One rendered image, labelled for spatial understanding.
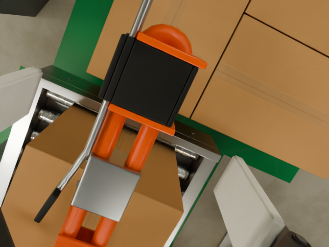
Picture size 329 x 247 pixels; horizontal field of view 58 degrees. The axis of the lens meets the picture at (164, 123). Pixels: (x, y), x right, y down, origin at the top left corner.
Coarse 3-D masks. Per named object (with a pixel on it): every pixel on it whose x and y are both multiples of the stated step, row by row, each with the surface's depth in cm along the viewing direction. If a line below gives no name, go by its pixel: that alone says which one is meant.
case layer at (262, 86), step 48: (192, 0) 95; (240, 0) 96; (288, 0) 96; (96, 48) 99; (192, 48) 100; (240, 48) 100; (288, 48) 101; (192, 96) 105; (240, 96) 105; (288, 96) 106; (288, 144) 111
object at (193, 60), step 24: (144, 48) 29; (168, 48) 29; (144, 72) 29; (168, 72) 29; (192, 72) 29; (120, 96) 30; (144, 96) 30; (168, 96) 30; (144, 120) 31; (168, 120) 31
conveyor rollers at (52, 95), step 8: (48, 96) 103; (56, 96) 103; (64, 104) 105; (80, 104) 104; (40, 112) 105; (48, 112) 106; (56, 112) 108; (96, 112) 105; (40, 120) 106; (48, 120) 106; (136, 128) 107; (32, 136) 107; (168, 144) 109; (176, 152) 111; (184, 152) 111; (192, 152) 111; (184, 168) 114; (184, 176) 114
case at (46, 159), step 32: (64, 128) 82; (128, 128) 106; (32, 160) 67; (64, 160) 68; (160, 160) 94; (32, 192) 69; (64, 192) 70; (160, 192) 75; (32, 224) 72; (96, 224) 72; (128, 224) 73; (160, 224) 73
